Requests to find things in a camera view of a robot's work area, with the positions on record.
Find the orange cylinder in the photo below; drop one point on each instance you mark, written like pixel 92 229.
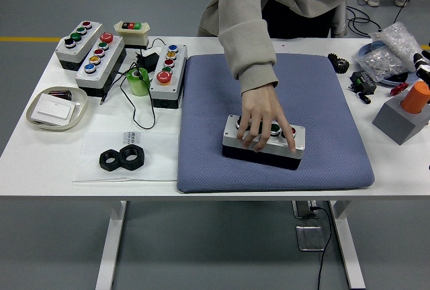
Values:
pixel 416 98

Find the black hex nut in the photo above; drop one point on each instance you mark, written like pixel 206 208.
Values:
pixel 105 164
pixel 139 160

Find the grey block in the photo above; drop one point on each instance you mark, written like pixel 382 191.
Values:
pixel 393 122

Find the person's right hand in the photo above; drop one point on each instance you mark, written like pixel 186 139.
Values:
pixel 262 108

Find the small black connector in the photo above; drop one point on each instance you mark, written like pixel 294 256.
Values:
pixel 364 98

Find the cream three-button switch box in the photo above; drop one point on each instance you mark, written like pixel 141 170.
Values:
pixel 134 36

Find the short five-button box, red mushroom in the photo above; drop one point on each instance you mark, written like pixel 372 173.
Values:
pixel 164 93

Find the beige shallow tray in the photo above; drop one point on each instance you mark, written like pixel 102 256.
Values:
pixel 79 97

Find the blue-grey padded mat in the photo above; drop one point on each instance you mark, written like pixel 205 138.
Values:
pixel 208 102

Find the long five-button box, red mushroom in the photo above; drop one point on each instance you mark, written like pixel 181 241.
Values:
pixel 100 72

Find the black metal gear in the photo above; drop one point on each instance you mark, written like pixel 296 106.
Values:
pixel 340 65

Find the clear plastic bag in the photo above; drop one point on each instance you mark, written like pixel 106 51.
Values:
pixel 158 159

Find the grey four-button control box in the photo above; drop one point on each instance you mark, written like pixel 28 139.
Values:
pixel 72 53

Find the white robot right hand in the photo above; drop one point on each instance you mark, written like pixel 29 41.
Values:
pixel 424 68

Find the green tape roll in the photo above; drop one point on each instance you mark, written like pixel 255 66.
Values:
pixel 138 83

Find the white table leg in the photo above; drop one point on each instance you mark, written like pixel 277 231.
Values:
pixel 109 246
pixel 351 246

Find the bubble wrap bag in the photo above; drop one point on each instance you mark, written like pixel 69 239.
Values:
pixel 399 40

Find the person's right forearm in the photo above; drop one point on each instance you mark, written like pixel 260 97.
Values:
pixel 248 55

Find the black power adapter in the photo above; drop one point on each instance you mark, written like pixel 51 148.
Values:
pixel 149 60

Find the blue and white plate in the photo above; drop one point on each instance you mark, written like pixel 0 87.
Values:
pixel 411 76

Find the bag of silver parts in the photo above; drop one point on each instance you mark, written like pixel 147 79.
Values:
pixel 378 61

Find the yellow floor tape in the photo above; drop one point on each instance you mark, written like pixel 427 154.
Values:
pixel 27 39

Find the grey button box with selector knob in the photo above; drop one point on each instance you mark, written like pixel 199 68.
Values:
pixel 231 140

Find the small red part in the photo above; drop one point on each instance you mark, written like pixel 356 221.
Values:
pixel 399 88

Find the dark small box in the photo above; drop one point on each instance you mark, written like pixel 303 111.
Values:
pixel 60 94

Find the black and green terminal module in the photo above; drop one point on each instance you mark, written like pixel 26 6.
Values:
pixel 361 82

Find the metal floor outlet box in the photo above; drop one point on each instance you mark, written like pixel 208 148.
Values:
pixel 309 238

